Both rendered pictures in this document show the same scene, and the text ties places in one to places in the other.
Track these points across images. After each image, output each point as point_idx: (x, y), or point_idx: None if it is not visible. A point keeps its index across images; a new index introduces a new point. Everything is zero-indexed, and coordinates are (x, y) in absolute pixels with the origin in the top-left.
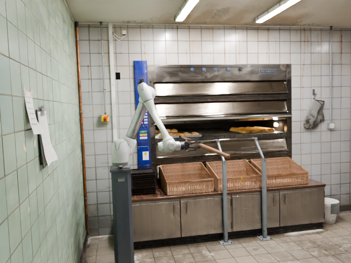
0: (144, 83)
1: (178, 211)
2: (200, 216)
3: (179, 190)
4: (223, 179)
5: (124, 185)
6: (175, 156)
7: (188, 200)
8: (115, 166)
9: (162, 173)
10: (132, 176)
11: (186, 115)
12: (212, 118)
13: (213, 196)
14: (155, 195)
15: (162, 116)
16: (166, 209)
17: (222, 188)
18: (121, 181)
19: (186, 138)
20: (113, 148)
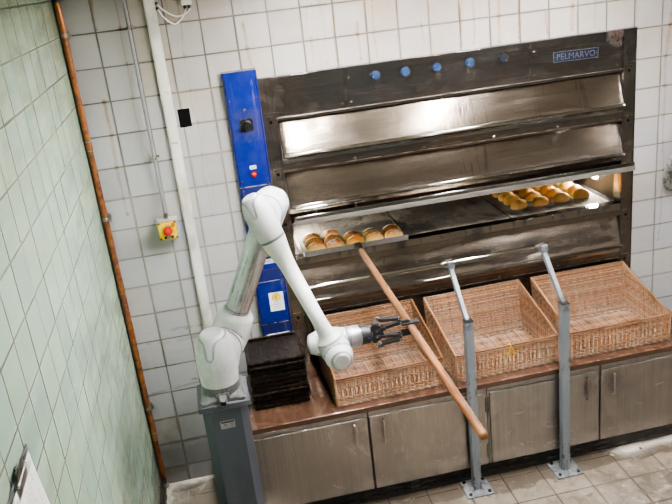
0: (259, 198)
1: (366, 439)
2: (417, 443)
3: (364, 393)
4: (468, 362)
5: (235, 435)
6: (349, 294)
7: (388, 412)
8: (209, 395)
9: None
10: (252, 371)
11: (367, 195)
12: (435, 201)
13: (446, 397)
14: (309, 409)
15: (308, 209)
16: (337, 438)
17: (466, 379)
18: (229, 427)
19: (372, 271)
20: (199, 358)
